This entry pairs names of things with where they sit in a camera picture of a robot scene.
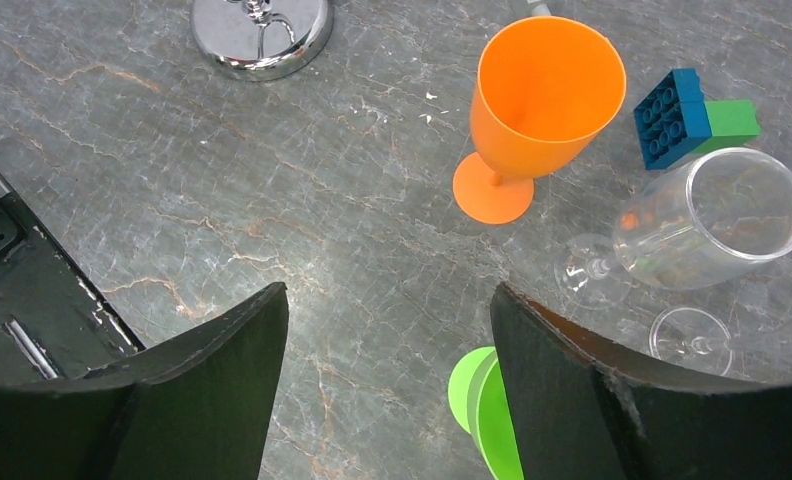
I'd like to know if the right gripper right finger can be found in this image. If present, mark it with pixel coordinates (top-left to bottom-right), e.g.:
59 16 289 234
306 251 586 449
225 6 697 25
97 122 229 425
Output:
490 283 792 479

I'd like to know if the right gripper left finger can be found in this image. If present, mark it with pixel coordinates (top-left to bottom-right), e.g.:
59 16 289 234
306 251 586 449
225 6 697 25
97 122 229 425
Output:
0 282 289 479

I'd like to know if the green plastic wine glass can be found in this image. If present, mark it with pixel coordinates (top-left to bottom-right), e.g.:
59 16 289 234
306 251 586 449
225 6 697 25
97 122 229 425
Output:
447 346 524 480

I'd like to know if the clear wine glass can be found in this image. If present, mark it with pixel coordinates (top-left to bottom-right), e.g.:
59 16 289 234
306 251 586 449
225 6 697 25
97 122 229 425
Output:
553 147 792 310
648 306 792 376

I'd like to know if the orange plastic wine glass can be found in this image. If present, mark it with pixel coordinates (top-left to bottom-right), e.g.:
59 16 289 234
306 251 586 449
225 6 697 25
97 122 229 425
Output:
452 16 627 225

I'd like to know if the chrome wine glass rack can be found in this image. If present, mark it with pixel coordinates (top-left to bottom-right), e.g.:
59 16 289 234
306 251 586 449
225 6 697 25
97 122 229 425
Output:
190 0 334 82

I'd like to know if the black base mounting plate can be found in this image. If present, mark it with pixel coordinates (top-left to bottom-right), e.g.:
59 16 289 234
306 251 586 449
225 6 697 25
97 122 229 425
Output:
0 173 145 385

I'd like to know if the blue toy brick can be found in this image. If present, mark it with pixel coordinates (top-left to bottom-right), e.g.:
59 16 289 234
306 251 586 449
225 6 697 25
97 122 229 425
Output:
633 68 713 170

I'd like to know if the green toy brick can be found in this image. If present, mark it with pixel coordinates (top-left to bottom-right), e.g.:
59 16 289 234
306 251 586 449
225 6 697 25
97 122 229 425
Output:
692 99 761 154

